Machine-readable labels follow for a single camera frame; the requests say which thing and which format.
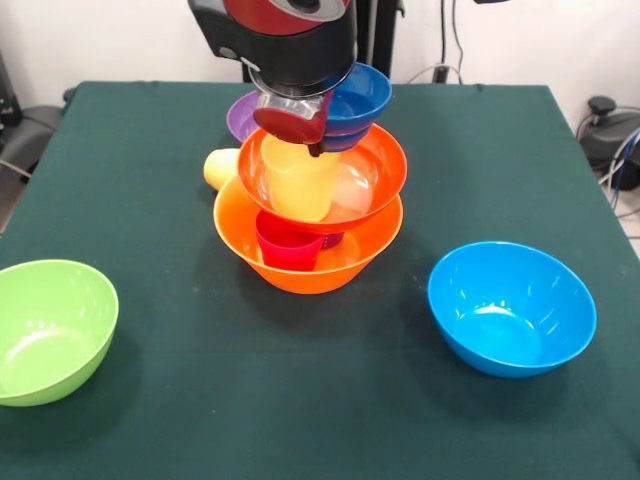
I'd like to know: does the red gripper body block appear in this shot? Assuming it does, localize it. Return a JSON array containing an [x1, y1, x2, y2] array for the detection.
[[252, 89, 335, 146]]

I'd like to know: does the pale yellow ribbed cup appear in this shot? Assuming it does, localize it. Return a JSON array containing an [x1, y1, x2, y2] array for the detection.
[[260, 133, 342, 224]]

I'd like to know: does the small dark blue bowl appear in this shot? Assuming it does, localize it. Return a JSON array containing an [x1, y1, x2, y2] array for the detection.
[[319, 62, 393, 153]]

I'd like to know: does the red plastic bowl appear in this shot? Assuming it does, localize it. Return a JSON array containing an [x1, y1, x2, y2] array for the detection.
[[237, 123, 409, 235]]

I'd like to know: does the pink plastic cup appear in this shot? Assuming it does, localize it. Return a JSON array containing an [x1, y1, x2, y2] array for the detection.
[[254, 212, 325, 273]]

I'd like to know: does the large orange plastic bowl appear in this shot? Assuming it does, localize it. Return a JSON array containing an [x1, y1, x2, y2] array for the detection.
[[213, 177, 405, 295]]

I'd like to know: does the purple plastic bowl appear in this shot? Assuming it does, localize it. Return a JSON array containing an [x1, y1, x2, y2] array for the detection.
[[226, 90, 261, 144]]

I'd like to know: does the yellow plastic cup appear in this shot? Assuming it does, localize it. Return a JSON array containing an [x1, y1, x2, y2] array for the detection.
[[203, 148, 241, 192]]

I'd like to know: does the dark green table cloth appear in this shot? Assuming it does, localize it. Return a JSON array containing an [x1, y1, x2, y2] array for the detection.
[[0, 81, 640, 480]]

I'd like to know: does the light blue plastic bowl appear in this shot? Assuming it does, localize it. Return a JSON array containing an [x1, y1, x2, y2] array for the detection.
[[427, 241, 598, 379]]

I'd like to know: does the grey office chair base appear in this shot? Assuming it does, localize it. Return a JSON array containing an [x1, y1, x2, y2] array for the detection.
[[0, 102, 51, 176]]

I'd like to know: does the black office chair base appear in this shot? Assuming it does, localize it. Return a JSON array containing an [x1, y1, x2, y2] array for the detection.
[[575, 95, 640, 171]]

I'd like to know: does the green plastic bowl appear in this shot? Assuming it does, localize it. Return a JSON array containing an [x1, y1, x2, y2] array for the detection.
[[0, 258, 120, 408]]

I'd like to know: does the hanging wall cable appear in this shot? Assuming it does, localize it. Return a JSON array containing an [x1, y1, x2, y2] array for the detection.
[[439, 0, 464, 85]]

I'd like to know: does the tangle of floor cables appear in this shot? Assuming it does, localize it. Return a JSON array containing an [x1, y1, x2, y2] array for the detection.
[[597, 127, 640, 219]]

